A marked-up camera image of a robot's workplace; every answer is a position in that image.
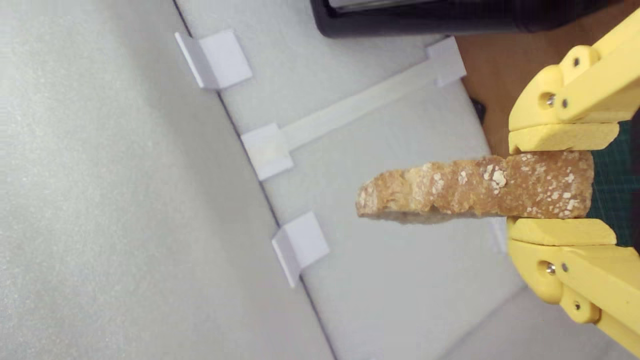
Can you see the brown bread slice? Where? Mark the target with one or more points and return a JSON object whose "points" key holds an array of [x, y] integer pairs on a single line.
{"points": [[475, 190]]}

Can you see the black two-slot toaster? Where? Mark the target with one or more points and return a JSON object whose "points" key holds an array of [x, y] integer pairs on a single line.
{"points": [[425, 20]]}

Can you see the green cutting mat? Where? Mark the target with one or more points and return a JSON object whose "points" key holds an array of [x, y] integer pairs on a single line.
{"points": [[612, 185]]}

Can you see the white wall strip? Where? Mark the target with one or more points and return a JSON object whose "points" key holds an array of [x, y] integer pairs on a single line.
{"points": [[355, 107]]}

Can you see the white wall clip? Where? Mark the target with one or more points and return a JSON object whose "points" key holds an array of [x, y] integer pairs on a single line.
{"points": [[267, 150], [302, 245], [222, 57]]}

